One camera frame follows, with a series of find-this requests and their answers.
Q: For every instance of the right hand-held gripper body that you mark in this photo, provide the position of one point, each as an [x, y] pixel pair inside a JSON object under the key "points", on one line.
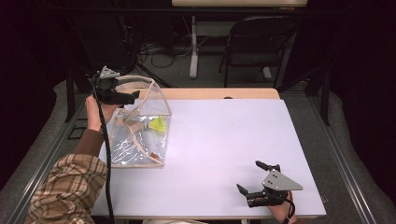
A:
{"points": [[278, 183]]}

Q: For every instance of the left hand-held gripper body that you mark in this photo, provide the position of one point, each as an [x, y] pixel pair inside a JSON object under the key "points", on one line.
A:
{"points": [[107, 88]]}

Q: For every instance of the yellow shuttlecock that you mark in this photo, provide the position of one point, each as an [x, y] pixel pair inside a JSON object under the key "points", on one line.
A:
{"points": [[158, 124]]}

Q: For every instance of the clear plastic bag beige trim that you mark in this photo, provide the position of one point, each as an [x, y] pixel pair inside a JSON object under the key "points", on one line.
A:
{"points": [[137, 146]]}

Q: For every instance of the person's right hand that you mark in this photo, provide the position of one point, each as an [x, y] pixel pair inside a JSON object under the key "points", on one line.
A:
{"points": [[281, 211]]}

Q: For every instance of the person's left hand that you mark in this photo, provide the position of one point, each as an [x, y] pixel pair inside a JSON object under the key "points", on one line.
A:
{"points": [[95, 115]]}

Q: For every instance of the black metal stand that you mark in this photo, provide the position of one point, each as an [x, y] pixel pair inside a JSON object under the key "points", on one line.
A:
{"points": [[323, 93], [71, 93]]}

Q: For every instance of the white table mat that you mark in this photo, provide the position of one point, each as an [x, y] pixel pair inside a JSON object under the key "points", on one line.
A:
{"points": [[224, 155]]}

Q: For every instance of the wooden table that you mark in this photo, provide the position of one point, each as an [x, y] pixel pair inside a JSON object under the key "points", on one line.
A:
{"points": [[202, 93]]}

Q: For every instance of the white background desk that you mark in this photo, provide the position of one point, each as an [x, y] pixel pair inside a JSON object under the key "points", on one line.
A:
{"points": [[194, 46]]}

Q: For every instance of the black folding chair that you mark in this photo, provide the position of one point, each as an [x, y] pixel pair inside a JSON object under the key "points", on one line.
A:
{"points": [[258, 43]]}

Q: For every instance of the grey metal floor rail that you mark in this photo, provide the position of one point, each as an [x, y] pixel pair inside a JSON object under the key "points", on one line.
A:
{"points": [[40, 168], [342, 168]]}

